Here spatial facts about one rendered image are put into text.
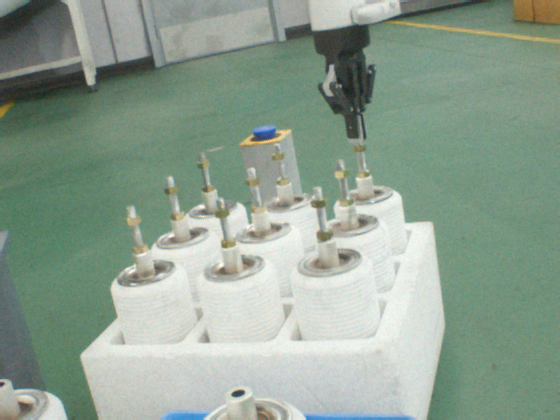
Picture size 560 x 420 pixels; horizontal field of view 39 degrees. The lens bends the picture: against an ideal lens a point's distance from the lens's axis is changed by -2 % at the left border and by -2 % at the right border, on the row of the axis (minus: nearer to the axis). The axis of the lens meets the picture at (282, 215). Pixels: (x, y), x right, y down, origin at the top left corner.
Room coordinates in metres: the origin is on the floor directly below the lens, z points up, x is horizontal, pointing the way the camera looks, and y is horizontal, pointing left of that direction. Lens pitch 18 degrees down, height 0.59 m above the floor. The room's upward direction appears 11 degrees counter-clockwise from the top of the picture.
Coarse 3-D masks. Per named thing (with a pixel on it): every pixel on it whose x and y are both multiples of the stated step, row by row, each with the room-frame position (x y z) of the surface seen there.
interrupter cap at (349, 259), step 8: (344, 248) 0.88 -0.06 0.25; (312, 256) 0.88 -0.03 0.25; (344, 256) 0.86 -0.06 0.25; (352, 256) 0.85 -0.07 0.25; (360, 256) 0.84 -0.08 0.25; (304, 264) 0.86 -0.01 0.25; (312, 264) 0.85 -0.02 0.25; (344, 264) 0.83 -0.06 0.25; (352, 264) 0.83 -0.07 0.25; (304, 272) 0.83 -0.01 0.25; (312, 272) 0.83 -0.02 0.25; (320, 272) 0.82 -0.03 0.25; (328, 272) 0.82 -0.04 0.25; (336, 272) 0.81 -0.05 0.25; (344, 272) 0.82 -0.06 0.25
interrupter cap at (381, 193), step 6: (378, 186) 1.10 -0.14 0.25; (384, 186) 1.09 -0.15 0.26; (348, 192) 1.10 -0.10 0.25; (354, 192) 1.10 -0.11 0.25; (378, 192) 1.08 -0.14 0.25; (384, 192) 1.07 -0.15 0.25; (390, 192) 1.06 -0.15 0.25; (354, 198) 1.08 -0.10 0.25; (372, 198) 1.05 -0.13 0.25; (378, 198) 1.05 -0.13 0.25; (384, 198) 1.04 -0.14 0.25; (360, 204) 1.04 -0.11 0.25; (366, 204) 1.04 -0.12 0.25
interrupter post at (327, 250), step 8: (320, 240) 0.85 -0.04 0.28; (328, 240) 0.85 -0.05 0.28; (320, 248) 0.84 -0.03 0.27; (328, 248) 0.84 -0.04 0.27; (336, 248) 0.85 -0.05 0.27; (320, 256) 0.84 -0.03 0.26; (328, 256) 0.84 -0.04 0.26; (336, 256) 0.84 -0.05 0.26; (320, 264) 0.85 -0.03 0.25; (328, 264) 0.84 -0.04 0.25; (336, 264) 0.84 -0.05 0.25
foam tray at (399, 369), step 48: (432, 240) 1.10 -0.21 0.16; (432, 288) 1.04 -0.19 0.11; (192, 336) 0.88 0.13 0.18; (288, 336) 0.83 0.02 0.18; (384, 336) 0.79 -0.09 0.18; (432, 336) 0.99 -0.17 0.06; (96, 384) 0.88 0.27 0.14; (144, 384) 0.86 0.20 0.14; (192, 384) 0.83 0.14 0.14; (240, 384) 0.81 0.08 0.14; (288, 384) 0.79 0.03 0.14; (336, 384) 0.78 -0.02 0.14; (384, 384) 0.76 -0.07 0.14; (432, 384) 0.95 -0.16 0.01
